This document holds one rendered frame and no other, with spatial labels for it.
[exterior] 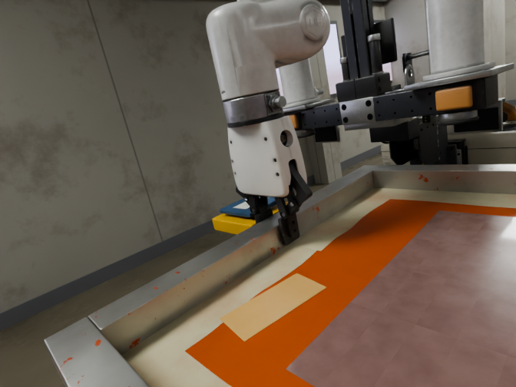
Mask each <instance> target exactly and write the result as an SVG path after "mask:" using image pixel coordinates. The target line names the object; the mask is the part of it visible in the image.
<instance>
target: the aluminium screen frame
mask: <svg viewBox="0 0 516 387"><path fill-rule="evenodd" d="M373 188H389V189H404V190H437V191H453V192H470V193H487V194H516V164H445V165H364V166H362V167H360V168H359V169H357V170H354V171H353V172H351V173H350V174H347V175H345V176H344V177H341V178H340V179H338V180H336V181H334V182H332V183H331V184H329V185H327V186H325V187H324V188H322V189H320V190H317V191H316V192H315V193H313V195H312V196H311V197H310V198H309V199H308V200H306V201H305V202H303V204H302V205H301V207H300V208H299V211H298V212H296V218H297V223H298V227H299V237H301V236H302V235H304V234H305V233H307V232H309V231H310V230H311V229H313V228H314V227H316V226H318V225H319V224H321V223H322V222H323V221H325V220H327V219H329V218H330V217H331V216H333V215H334V214H336V213H338V212H339V211H340V210H342V209H343V208H345V207H347V206H348V205H350V204H351V203H352V202H354V201H355V200H357V199H359V198H360V197H361V196H363V195H364V194H366V193H368V192H369V191H370V190H372V189H373ZM280 217H281V216H280V212H278V213H275V214H274V215H272V216H271V217H268V218H266V219H265V220H263V221H261V222H259V223H257V224H255V225H254V226H252V227H250V228H248V229H246V230H244V231H243V232H241V233H238V234H237V235H236V236H233V237H231V238H229V239H228V240H226V241H224V242H222V243H221V244H219V245H217V246H215V247H213V248H212V249H210V250H208V251H206V252H204V253H202V254H200V255H199V256H196V257H195V258H193V259H192V260H189V261H187V262H186V263H184V264H182V265H180V266H178V267H177V268H175V269H173V270H171V271H169V272H168V273H165V274H164V275H162V276H160V277H158V278H156V279H154V280H152V281H151V282H149V283H147V284H145V285H143V286H142V287H140V288H138V289H136V290H135V291H133V292H131V293H128V294H127V295H126V296H123V297H121V298H120V299H118V300H116V301H114V302H112V303H110V304H109V305H107V306H105V307H103V308H101V309H99V310H98V311H96V312H94V313H92V314H91V315H89V316H88V317H84V318H83V319H81V320H79V321H77V322H75V323H74V324H72V325H70V326H68V327H66V328H65V329H63V330H61V331H59V332H57V333H55V334H54V335H52V336H49V337H48V338H47V339H45V340H44V342H45V345H46V347H47V349H48V352H49V354H50V356H51V359H52V361H53V363H54V364H55V368H56V369H57V371H58V374H59V375H60V377H61V380H62V382H63V383H64V386H65V387H150V386H149V385H148V384H147V383H146V382H145V381H144V380H143V379H142V378H141V376H140V375H139V374H138V373H137V372H136V371H135V370H134V368H133V367H132V366H131V365H130V364H129V363H128V362H127V360H126V359H125V358H124V357H123V356H122V355H123V354H124V353H126V352H127V351H129V350H130V349H132V348H134V347H135V346H136V345H138V344H139V343H141V342H143V341H144V340H145V339H147V338H148V337H150V336H152V335H153V334H155V333H156V332H157V331H159V330H160V329H162V328H164V327H165V326H166V325H168V324H169V323H171V322H173V321H174V320H175V319H177V318H179V317H180V316H182V315H183V314H184V313H186V312H188V311H189V310H191V309H192V308H194V307H195V306H197V305H198V304H200V303H202V302H203V301H204V300H205V299H207V298H209V297H210V296H212V295H213V294H214V293H216V292H218V291H219V290H221V289H222V288H224V287H225V286H227V285H229V284H230V283H232V282H233V281H234V280H236V279H238V278H239V277H241V276H242V275H243V274H245V273H247V272H248V271H250V270H251V269H252V268H254V267H255V266H257V265H259V264H260V263H262V262H263V261H264V260H266V259H268V258H269V257H271V256H272V255H273V254H275V253H277V252H279V251H280V250H281V249H283V248H284V247H286V245H283V243H282V238H281V234H280V227H279V223H278V219H279V218H280Z"/></svg>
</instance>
